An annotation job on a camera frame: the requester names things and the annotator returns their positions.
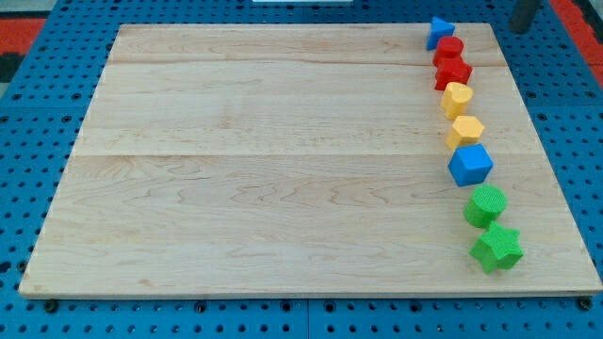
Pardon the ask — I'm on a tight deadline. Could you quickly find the yellow hexagon block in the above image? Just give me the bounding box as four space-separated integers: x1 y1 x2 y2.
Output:
445 115 484 151

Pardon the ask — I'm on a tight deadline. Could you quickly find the blue cube block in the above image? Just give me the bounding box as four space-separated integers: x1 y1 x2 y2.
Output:
448 144 494 186

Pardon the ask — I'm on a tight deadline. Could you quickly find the yellow heart block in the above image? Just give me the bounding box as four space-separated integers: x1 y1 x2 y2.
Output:
440 82 474 121

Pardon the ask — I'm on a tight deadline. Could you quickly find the green cylinder block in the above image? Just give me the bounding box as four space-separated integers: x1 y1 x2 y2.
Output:
464 185 508 229

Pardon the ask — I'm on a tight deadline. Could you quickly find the blue triangle block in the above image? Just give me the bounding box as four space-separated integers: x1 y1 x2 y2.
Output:
426 16 456 51

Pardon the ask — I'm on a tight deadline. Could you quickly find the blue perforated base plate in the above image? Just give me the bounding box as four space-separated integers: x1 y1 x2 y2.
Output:
1 0 602 338

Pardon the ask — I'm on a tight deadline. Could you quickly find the green star block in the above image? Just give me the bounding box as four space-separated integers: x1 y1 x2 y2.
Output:
469 221 524 274

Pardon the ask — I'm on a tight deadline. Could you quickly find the red star block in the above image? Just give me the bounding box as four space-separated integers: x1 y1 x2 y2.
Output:
434 57 473 90

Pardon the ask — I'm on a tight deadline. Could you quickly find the wooden board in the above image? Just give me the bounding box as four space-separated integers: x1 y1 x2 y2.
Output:
19 24 602 299

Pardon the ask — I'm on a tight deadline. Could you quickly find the red cylinder block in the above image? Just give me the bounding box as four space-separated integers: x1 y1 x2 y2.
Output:
432 36 464 67

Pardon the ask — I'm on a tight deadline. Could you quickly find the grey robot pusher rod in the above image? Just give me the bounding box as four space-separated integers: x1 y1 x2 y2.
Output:
508 0 542 35

